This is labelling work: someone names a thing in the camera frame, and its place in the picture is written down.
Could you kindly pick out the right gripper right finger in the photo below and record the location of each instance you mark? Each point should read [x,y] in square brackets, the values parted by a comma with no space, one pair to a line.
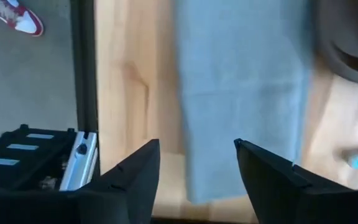
[275,193]

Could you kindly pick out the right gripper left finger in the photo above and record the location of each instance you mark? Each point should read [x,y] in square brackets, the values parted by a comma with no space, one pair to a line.
[135,186]

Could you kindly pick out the person's red white shoe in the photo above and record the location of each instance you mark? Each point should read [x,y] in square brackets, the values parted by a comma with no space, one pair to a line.
[23,21]

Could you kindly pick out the grey cloth napkin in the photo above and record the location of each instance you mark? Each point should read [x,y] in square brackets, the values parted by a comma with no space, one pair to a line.
[241,93]

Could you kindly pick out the black box with blue labels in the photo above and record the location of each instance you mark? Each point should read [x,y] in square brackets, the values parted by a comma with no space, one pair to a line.
[42,155]

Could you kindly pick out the silver aluminium extrusion bar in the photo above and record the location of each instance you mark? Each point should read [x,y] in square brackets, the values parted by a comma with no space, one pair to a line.
[78,161]

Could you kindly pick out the dark grey bowl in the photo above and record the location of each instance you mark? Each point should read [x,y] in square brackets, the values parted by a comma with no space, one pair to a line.
[350,37]

